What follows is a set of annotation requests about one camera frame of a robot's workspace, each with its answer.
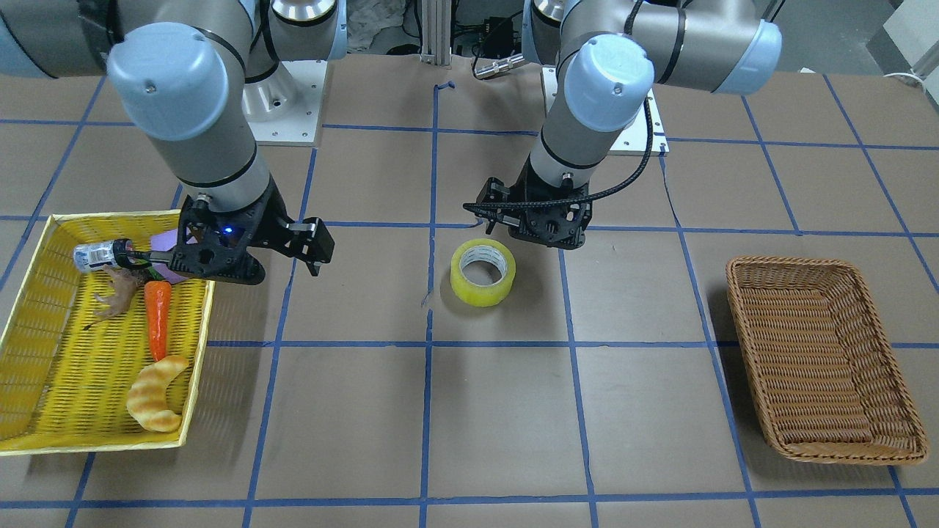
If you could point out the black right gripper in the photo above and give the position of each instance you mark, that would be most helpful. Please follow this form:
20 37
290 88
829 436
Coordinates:
274 221

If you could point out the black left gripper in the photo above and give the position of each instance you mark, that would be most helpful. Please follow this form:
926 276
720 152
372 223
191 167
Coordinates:
493 197

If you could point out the yellow tape roll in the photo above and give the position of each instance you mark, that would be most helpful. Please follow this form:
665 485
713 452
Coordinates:
482 272

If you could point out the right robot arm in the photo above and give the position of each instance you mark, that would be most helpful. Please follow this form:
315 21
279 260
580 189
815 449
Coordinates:
180 69

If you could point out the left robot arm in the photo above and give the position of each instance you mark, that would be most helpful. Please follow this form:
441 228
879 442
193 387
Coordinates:
607 55

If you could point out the purple foam cube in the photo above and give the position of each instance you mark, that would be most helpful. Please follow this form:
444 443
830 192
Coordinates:
165 242

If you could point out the orange toy carrot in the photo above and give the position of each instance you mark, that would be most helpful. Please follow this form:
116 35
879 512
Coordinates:
157 297

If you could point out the brown toy root figure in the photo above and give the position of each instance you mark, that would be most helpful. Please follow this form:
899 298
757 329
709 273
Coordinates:
125 283

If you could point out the small labelled bottle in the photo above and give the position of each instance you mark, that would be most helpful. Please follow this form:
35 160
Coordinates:
103 254

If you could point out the toy croissant bread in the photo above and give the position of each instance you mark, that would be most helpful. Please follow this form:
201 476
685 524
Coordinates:
147 397

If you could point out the yellow woven basket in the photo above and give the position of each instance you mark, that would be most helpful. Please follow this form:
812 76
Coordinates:
65 381

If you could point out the brown wicker basket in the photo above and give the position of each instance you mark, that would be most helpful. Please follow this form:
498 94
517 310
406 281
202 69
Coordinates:
821 372

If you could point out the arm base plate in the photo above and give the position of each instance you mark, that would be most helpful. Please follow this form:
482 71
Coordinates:
284 108
632 140

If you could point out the aluminium frame post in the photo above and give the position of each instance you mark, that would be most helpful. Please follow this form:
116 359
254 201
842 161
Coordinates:
436 31

